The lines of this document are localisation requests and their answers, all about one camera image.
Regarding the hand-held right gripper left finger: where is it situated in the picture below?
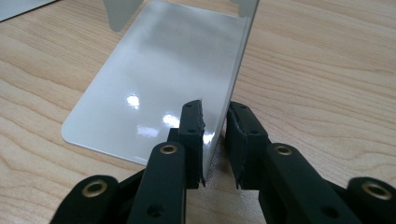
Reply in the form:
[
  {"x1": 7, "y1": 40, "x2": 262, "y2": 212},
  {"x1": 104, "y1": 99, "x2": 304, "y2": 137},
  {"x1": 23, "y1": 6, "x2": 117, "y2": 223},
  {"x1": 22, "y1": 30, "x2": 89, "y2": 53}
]
[{"x1": 125, "y1": 99, "x2": 206, "y2": 224}]

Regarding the expandable grey metal book rack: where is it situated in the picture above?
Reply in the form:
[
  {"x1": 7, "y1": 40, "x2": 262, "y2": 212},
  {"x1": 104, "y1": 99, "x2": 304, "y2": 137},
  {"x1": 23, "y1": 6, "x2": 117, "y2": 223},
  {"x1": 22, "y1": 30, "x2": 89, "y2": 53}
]
[{"x1": 0, "y1": 0, "x2": 260, "y2": 181}]

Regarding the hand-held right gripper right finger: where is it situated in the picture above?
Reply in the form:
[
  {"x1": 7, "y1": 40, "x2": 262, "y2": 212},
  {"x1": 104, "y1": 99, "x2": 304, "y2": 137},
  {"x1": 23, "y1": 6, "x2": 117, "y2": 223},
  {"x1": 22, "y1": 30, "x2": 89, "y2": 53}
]
[{"x1": 225, "y1": 101, "x2": 362, "y2": 224}]

